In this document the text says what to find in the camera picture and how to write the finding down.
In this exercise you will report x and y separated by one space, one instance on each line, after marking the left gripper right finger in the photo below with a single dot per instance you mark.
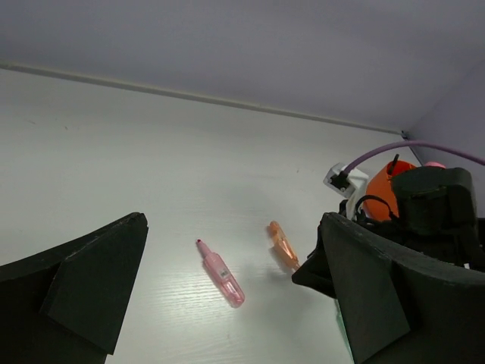
398 305

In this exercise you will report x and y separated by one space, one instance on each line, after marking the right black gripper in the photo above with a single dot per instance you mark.
390 229

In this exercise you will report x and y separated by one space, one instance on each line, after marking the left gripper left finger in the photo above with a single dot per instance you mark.
67 304

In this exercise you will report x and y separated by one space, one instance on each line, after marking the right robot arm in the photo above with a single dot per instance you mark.
431 210

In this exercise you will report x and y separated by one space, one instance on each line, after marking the orange round container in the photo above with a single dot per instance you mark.
380 186

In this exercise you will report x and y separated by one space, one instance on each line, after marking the green highlighter pen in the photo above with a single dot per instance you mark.
339 318

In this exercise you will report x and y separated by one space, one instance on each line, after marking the orange highlighter pen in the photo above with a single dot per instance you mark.
282 248

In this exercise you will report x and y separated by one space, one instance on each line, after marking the pink highlighter pen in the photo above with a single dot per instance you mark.
221 275

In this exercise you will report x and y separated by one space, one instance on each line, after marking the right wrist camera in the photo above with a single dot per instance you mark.
350 185

